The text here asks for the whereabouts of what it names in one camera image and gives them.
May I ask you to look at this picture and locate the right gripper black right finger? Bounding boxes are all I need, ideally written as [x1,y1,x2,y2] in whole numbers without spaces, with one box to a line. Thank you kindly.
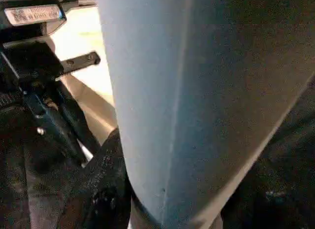
[220,73,315,229]

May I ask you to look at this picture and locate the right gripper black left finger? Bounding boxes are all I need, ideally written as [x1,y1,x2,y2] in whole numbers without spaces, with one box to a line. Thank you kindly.
[61,127,135,229]

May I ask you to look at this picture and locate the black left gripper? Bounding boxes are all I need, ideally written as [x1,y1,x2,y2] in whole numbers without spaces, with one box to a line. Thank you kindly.
[0,3,101,166]

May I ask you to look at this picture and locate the white plastic table leg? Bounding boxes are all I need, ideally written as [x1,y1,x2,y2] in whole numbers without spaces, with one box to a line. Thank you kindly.
[94,0,315,229]

